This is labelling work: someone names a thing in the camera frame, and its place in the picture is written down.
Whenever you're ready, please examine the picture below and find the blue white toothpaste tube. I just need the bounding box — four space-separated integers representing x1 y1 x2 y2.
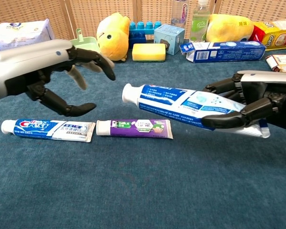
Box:
122 83 270 139

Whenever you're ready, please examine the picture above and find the blue Crest toothpaste tube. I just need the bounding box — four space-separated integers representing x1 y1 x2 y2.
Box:
0 118 96 143

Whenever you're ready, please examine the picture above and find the yellow sponge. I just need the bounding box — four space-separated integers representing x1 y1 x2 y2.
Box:
132 43 167 62

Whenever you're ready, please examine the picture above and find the orange white small carton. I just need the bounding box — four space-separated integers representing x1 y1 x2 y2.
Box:
266 54 286 73

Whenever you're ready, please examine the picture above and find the clear bottle pink label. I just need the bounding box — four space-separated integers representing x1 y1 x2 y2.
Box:
171 0 190 28

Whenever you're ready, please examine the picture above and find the yellow snack package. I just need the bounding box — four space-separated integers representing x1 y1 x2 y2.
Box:
249 20 286 51

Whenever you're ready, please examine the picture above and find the light blue small box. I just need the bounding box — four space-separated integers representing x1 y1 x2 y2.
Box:
153 23 186 56

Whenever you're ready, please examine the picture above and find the blue building block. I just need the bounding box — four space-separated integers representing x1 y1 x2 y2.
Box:
128 21 162 50

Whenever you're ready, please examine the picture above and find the blue toothpaste carton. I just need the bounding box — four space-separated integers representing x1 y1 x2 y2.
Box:
179 41 267 63

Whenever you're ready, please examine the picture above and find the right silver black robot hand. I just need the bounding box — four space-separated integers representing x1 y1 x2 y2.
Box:
201 71 286 132

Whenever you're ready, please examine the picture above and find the white tissue pack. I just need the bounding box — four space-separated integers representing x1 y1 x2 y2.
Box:
0 19 55 54

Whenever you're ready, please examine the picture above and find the yellow duck plush toy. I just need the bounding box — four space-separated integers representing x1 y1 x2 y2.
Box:
96 12 131 62

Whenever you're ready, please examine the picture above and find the clear bottle green label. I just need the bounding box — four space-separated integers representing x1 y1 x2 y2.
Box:
189 0 211 42

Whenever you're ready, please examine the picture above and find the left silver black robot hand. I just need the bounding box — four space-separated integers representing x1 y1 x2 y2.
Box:
0 39 116 117

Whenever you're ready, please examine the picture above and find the woven folding screen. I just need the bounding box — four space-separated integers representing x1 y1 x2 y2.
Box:
0 0 286 43

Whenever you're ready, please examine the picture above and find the green plastic dustpan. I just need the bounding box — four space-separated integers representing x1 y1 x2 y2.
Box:
70 28 101 53

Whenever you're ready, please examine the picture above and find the teal table cloth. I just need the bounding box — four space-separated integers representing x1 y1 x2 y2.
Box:
0 39 286 229

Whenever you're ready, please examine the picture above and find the yellow plush toy with tag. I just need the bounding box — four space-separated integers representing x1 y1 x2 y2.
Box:
206 13 255 43

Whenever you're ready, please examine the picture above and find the purple toothpaste tube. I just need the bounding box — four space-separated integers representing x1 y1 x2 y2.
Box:
96 119 174 140

